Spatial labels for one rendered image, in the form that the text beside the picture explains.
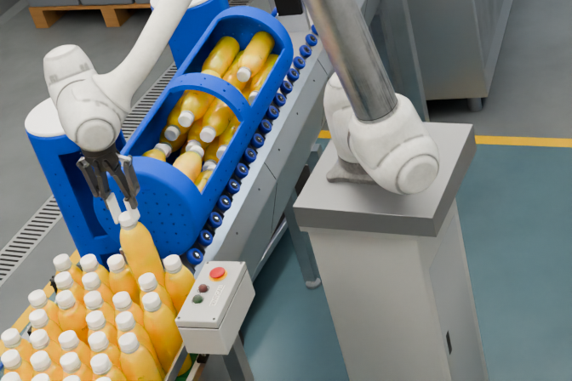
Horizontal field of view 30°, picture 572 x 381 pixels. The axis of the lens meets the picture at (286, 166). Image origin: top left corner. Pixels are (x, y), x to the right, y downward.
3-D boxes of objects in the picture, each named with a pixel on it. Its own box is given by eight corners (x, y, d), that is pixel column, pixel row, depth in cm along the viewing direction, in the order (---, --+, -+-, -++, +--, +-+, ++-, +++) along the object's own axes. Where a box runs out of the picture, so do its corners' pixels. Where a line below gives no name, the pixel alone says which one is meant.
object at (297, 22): (311, 27, 374) (301, -12, 366) (308, 33, 371) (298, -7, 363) (284, 30, 378) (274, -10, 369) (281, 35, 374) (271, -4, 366)
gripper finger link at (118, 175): (107, 151, 236) (112, 150, 235) (132, 191, 241) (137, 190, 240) (100, 162, 233) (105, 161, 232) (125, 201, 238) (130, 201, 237)
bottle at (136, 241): (157, 270, 258) (134, 210, 248) (173, 282, 253) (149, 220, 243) (134, 286, 256) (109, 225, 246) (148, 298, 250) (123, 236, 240)
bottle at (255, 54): (260, 54, 335) (243, 86, 320) (248, 36, 332) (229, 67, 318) (278, 46, 331) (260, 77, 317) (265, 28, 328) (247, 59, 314)
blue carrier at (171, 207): (300, 85, 339) (287, 4, 323) (207, 264, 273) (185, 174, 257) (216, 82, 348) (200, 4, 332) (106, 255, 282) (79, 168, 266)
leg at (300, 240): (323, 279, 406) (284, 143, 372) (318, 289, 402) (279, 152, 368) (308, 279, 408) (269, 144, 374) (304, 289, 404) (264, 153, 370)
